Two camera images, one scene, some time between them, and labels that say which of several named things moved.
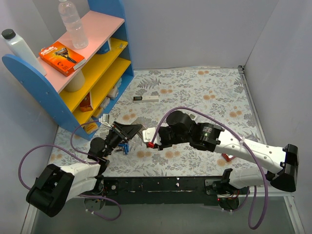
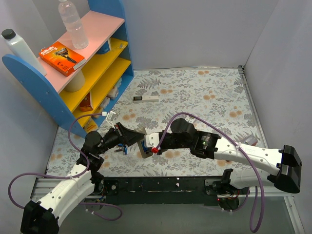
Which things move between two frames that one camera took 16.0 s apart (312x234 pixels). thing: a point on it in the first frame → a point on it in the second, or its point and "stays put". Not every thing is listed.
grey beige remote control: x=140 y=132 → x=144 y=154
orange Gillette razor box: x=61 y=58 stays put
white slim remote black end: x=145 y=99 stays put
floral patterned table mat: x=217 y=95 stays put
